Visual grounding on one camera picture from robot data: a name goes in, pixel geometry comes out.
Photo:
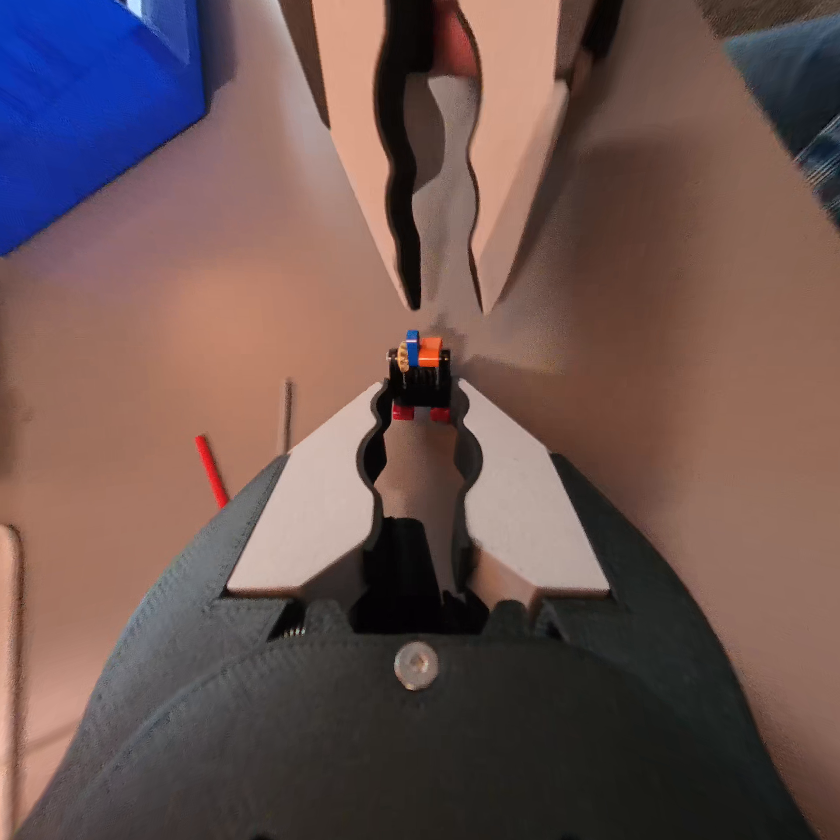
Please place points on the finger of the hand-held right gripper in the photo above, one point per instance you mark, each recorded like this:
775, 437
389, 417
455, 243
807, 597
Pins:
518, 98
351, 98

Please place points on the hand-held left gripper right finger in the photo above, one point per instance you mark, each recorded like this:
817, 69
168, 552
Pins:
531, 518

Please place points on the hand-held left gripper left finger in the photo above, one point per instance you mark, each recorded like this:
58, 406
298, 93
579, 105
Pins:
308, 518

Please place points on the black lego gear assembly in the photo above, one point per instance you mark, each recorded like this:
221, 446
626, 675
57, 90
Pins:
420, 384

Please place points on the orange lego piece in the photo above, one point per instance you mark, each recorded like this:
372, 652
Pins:
430, 351

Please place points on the long grey lego axle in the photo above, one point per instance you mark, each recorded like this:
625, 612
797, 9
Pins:
288, 417

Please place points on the long red lego axle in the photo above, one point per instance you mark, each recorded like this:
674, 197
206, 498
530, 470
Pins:
213, 476

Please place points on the person's right hand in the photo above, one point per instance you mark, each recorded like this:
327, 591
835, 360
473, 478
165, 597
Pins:
456, 46

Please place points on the blue plastic bin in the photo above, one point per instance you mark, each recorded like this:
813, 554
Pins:
79, 98

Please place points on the person's blue jeans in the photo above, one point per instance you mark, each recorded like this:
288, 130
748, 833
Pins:
787, 79

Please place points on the person's plaid shirt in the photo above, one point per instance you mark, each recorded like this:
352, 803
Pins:
823, 177

